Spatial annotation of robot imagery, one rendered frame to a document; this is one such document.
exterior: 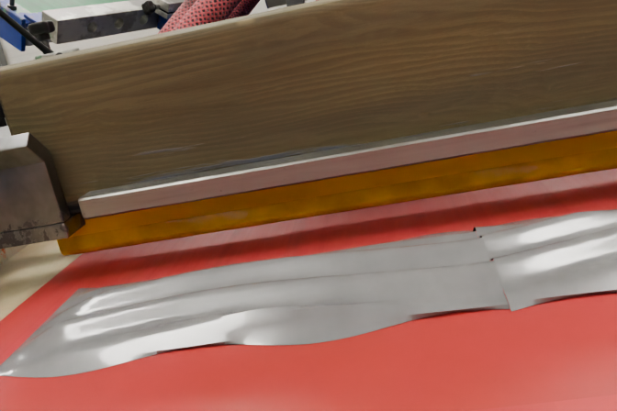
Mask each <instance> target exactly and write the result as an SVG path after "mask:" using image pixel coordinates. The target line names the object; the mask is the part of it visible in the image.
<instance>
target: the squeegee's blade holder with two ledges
mask: <svg viewBox="0 0 617 411"><path fill-rule="evenodd" d="M616 130H617V100H611V101H606V102H601V103H596V104H590V105H585V106H575V107H570V108H565V109H559V110H554V111H548V112H543V113H538V114H532V115H527V116H522V117H512V118H506V119H501V120H496V121H490V122H485V123H480V124H475V125H469V126H464V127H459V128H448V129H444V130H438V131H433V132H427V133H422V134H417V135H411V136H406V137H401V138H395V139H385V140H380V141H375V142H369V143H364V144H359V145H353V146H348V147H343V148H338V149H332V150H323V151H317V152H311V153H306V154H301V155H296V156H290V157H284V158H280V159H274V160H269V161H259V162H254V163H248V164H243V165H238V166H232V167H227V168H222V169H216V170H211V171H205V172H196V173H190V174H185V175H180V176H175V177H169V178H163V179H159V180H153V181H148V182H142V183H133V184H127V185H122V186H117V187H111V188H106V189H101V190H95V191H90V192H88V193H87V194H85V195H83V196H82V197H80V198H79V199H78V204H79V206H80V209H81V212H82V216H83V218H84V219H90V218H96V217H106V216H112V215H117V214H123V213H128V212H134V211H140V210H145V209H151V208H156V207H162V206H172V205H178V204H183V203H189V202H194V201H199V200H205V199H210V198H216V197H222V196H227V195H233V194H243V193H249V192H254V191H260V190H265V189H271V188H276V187H282V186H288V185H293V184H299V183H309V182H315V181H320V180H326V179H331V178H337V177H343V176H348V175H354V174H359V173H365V172H374V171H380V170H385V169H391V168H397V167H402V166H408V165H413V164H419V163H424V162H430V161H440V160H446V159H452V158H457V157H463V156H468V155H474V154H479V153H485V152H491V151H496V150H506V149H512V148H518V147H523V146H529V145H534V144H540V143H545V142H550V141H556V140H561V139H572V138H577V137H583V136H588V135H594V134H600V133H605V132H611V131H616Z"/></svg>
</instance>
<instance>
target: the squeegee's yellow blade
mask: <svg viewBox="0 0 617 411"><path fill-rule="evenodd" d="M612 148H617V130H616V131H611V132H605V133H600V134H594V135H588V136H583V137H577V138H572V139H561V140H556V141H550V142H545V143H540V144H534V145H529V146H523V147H518V148H512V149H506V150H496V151H491V152H485V153H479V154H474V155H468V156H463V157H457V158H452V159H446V160H440V161H430V162H424V163H419V164H413V165H408V166H402V167H397V168H391V169H385V170H380V171H374V172H365V173H359V174H354V175H348V176H343V177H337V178H331V179H326V180H320V181H315V182H309V183H299V184H293V185H288V186H282V187H276V188H271V189H265V190H260V191H254V192H249V193H243V194H233V195H227V196H222V197H216V198H210V199H205V200H199V201H194V202H189V203H183V204H178V205H168V206H162V207H156V208H151V209H145V210H140V211H134V212H128V213H123V214H117V215H112V216H106V217H96V218H90V219H85V220H84V221H85V225H84V226H83V227H81V228H80V229H79V230H77V231H76V232H75V233H73V234H72V235H71V237H75V236H81V235H86V234H92V233H97V232H103V231H109V230H114V229H120V228H131V227H136V226H142V225H148V224H153V223H159V222H164V221H170V220H176V219H182V218H188V217H198V216H203V215H209V214H215V213H220V212H226V211H231V210H238V209H243V208H249V207H255V206H265V205H270V204H276V203H282V202H287V201H294V200H299V199H305V198H310V197H316V196H322V195H327V194H338V193H343V192H350V191H355V190H361V189H366V188H372V187H378V186H383V185H389V184H394V183H405V182H411V181H417V180H422V179H428V178H433V177H439V176H445V175H450V174H456V173H462V172H472V171H478V170H484V169H489V168H495V167H500V166H506V165H512V164H518V163H524V162H529V161H539V160H545V159H551V158H556V157H562V156H568V155H574V154H579V153H585V152H591V151H596V150H606V149H612Z"/></svg>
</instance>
